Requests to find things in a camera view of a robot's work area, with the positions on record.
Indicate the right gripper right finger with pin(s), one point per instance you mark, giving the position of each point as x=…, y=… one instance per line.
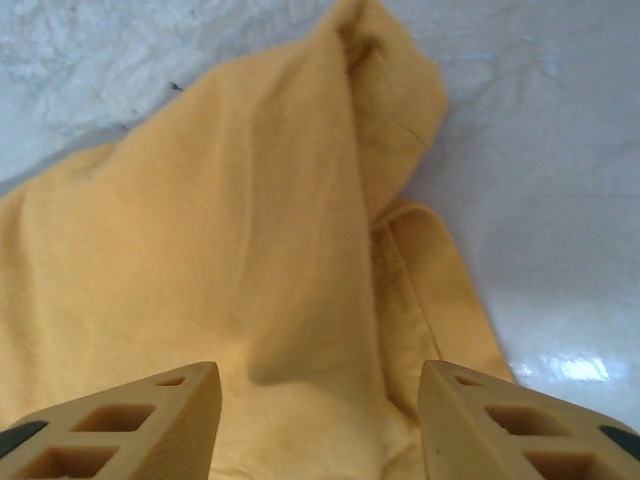
x=450, y=430

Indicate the mustard yellow t-shirt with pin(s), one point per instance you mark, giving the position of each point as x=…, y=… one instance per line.
x=200, y=225

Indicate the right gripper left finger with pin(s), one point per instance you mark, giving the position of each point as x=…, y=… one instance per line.
x=185, y=430

